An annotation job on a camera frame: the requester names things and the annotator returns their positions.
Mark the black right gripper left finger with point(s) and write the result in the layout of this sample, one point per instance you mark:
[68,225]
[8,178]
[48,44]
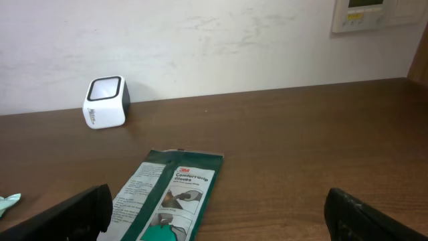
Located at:
[81,217]

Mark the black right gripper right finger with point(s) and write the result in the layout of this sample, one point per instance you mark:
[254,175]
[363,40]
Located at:
[348,218]

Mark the light teal wipes pack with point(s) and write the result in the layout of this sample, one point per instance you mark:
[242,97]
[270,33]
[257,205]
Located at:
[7,202]

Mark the green 3M gloves package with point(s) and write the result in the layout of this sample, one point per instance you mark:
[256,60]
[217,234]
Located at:
[165,198]

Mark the white barcode scanner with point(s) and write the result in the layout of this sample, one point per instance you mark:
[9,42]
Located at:
[107,102]

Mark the beige wall control panel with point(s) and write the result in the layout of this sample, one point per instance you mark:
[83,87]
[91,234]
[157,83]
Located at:
[362,15]

